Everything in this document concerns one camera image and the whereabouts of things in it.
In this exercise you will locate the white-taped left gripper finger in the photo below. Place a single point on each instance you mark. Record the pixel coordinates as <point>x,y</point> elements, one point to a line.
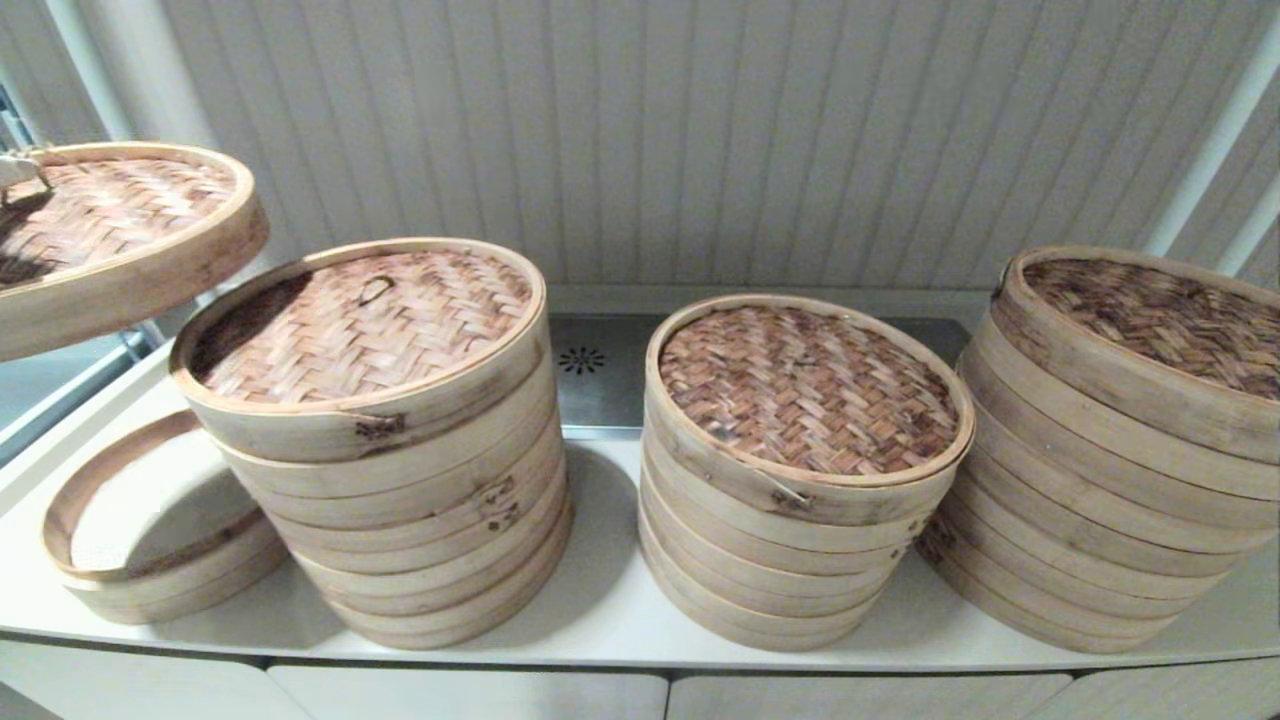
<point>15,178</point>
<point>15,162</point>

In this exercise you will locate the dark brown woven bamboo lid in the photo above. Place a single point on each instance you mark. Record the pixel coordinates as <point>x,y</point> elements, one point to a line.
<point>1150,320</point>

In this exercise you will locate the bamboo steamer basket tier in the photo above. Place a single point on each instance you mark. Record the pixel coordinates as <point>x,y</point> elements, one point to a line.
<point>1130,552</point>
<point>1150,485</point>
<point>449,588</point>
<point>1104,641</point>
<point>790,616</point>
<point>1121,583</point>
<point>439,532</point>
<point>439,471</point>
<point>790,540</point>
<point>1160,450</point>
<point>790,640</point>
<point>790,591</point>
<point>62,510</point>
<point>454,614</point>
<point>459,639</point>
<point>1112,612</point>
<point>1140,520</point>
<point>444,561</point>
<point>200,607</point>
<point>439,502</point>
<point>790,566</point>

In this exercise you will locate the reddish-brown woven bamboo lid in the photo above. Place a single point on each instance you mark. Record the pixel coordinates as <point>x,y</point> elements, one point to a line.
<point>800,390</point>

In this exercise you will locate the beige cabinet door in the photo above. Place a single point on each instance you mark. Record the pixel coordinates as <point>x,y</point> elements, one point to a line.
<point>860,700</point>
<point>470,697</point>
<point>120,690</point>

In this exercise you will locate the stainless steel drain tray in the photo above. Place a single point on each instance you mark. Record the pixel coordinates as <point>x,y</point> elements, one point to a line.
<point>600,400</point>

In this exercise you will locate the thin white pole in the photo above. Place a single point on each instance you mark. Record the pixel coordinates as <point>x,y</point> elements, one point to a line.
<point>1210,150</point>
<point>1250,232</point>

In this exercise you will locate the grey metal rack frame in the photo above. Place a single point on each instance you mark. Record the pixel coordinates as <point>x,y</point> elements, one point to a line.
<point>12,122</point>

